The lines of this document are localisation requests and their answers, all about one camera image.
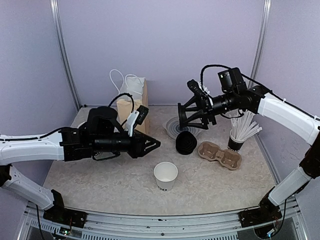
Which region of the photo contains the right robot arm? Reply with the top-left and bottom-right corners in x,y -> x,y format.
178,66 -> 320,222

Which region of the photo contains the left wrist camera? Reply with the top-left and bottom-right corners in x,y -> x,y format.
125,105 -> 149,137

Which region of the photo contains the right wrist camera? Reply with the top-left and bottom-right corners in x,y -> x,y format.
187,79 -> 213,106

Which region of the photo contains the aluminium frame post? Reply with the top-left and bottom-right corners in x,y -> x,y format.
50,0 -> 81,110
250,0 -> 272,79

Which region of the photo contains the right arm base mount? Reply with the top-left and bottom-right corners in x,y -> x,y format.
238,195 -> 283,228

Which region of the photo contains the cardboard cup carrier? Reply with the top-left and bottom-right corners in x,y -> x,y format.
197,141 -> 242,171

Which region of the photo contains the white paper cup stack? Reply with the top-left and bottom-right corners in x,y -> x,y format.
76,121 -> 86,129

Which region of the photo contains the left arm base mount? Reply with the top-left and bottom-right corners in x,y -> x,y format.
43,189 -> 87,229

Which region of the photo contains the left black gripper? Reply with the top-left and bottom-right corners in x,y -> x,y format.
92,129 -> 161,159

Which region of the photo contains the right aluminium frame post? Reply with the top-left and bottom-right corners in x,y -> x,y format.
250,0 -> 272,79

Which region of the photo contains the left aluminium frame post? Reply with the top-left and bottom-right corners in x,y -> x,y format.
50,0 -> 81,110

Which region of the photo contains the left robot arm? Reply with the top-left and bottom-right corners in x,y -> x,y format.
0,105 -> 161,223

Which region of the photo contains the white paper coffee cup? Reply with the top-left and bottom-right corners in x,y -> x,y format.
153,161 -> 179,192

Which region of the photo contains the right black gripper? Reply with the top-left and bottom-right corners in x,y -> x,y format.
181,89 -> 238,129

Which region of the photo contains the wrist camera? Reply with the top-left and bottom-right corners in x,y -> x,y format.
187,79 -> 213,106
125,105 -> 149,137

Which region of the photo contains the black cup of straws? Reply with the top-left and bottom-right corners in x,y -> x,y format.
227,111 -> 263,152

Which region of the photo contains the brown paper bag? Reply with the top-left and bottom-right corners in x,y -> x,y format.
109,69 -> 149,123

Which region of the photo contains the black lid stack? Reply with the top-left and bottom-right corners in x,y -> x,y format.
175,131 -> 198,155

